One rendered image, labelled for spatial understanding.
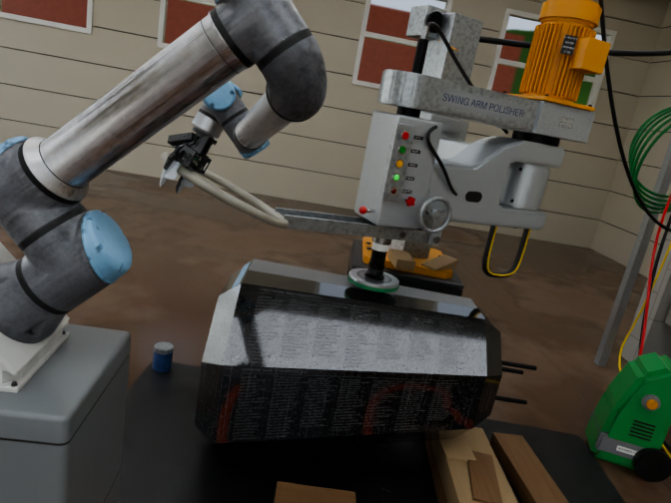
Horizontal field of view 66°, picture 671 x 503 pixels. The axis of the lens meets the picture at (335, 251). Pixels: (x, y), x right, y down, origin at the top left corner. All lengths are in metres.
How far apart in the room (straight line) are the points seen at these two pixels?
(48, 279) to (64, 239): 0.09
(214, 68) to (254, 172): 7.21
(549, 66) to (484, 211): 0.63
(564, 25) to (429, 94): 0.69
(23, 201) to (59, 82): 7.68
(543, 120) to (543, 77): 0.18
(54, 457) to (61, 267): 0.37
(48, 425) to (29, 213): 0.41
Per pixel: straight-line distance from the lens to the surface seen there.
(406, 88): 1.96
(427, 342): 2.05
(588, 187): 9.47
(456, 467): 2.32
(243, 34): 0.98
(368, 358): 1.96
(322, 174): 8.17
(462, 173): 2.14
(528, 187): 2.40
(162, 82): 1.02
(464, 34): 2.87
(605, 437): 3.13
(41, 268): 1.20
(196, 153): 1.63
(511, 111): 2.22
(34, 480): 1.27
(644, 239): 4.24
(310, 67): 0.98
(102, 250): 1.14
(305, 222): 1.91
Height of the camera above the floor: 1.51
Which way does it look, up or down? 15 degrees down
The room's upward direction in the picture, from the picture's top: 10 degrees clockwise
